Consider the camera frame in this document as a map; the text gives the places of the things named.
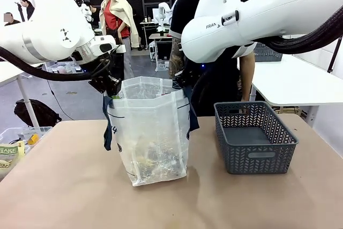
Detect translucent white navy-handled shopping bag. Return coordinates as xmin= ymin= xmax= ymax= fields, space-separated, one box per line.
xmin=102 ymin=76 xmax=200 ymax=187

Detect black left arm cable sleeve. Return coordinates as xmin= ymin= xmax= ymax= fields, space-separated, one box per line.
xmin=0 ymin=46 xmax=115 ymax=82

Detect black right arm cable sleeve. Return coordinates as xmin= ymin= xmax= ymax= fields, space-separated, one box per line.
xmin=190 ymin=5 xmax=343 ymax=116

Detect tattooed right forearm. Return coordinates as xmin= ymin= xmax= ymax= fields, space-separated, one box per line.
xmin=168 ymin=35 xmax=186 ymax=79

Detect clear storage boxes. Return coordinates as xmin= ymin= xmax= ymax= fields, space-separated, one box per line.
xmin=44 ymin=61 xmax=87 ymax=76

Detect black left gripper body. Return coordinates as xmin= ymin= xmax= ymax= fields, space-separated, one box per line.
xmin=88 ymin=74 xmax=123 ymax=96

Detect person's left hand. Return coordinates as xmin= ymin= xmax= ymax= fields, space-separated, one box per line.
xmin=240 ymin=97 xmax=251 ymax=113

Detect seated background person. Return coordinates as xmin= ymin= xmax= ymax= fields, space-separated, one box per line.
xmin=3 ymin=12 xmax=21 ymax=26

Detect white side table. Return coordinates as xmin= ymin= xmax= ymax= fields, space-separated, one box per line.
xmin=250 ymin=54 xmax=343 ymax=116
xmin=0 ymin=62 xmax=45 ymax=128

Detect black backpack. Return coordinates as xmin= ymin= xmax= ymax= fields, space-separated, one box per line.
xmin=13 ymin=98 xmax=63 ymax=128

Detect person in black clothes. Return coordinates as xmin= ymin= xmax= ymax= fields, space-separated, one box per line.
xmin=168 ymin=0 xmax=256 ymax=117

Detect clear plastic storage bin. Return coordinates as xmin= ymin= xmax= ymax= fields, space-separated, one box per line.
xmin=0 ymin=125 xmax=54 ymax=154

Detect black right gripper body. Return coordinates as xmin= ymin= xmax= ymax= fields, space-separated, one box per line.
xmin=172 ymin=67 xmax=194 ymax=90

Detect person's left forearm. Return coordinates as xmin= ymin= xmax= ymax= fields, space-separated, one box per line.
xmin=239 ymin=51 xmax=256 ymax=100

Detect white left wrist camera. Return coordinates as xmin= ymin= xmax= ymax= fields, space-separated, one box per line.
xmin=90 ymin=34 xmax=127 ymax=56

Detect yellow-green snack bag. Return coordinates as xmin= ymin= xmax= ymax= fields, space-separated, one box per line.
xmin=0 ymin=140 xmax=26 ymax=179

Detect standing background person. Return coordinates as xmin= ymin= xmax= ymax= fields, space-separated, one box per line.
xmin=19 ymin=0 xmax=36 ymax=21

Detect mannequin with cream jacket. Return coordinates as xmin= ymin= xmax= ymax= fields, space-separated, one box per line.
xmin=98 ymin=0 xmax=140 ymax=80

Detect dark background desk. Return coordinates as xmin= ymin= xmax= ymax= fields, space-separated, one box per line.
xmin=147 ymin=32 xmax=174 ymax=62

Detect black arm cable sleeve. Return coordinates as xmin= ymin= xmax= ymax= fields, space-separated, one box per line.
xmin=0 ymin=46 xmax=115 ymax=82
xmin=190 ymin=5 xmax=343 ymax=116

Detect yellow object in bin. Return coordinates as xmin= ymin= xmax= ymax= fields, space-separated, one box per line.
xmin=26 ymin=133 xmax=40 ymax=146

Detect grey plastic woven-pattern basket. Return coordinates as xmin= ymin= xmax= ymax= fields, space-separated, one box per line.
xmin=213 ymin=100 xmax=300 ymax=175
xmin=252 ymin=42 xmax=284 ymax=63

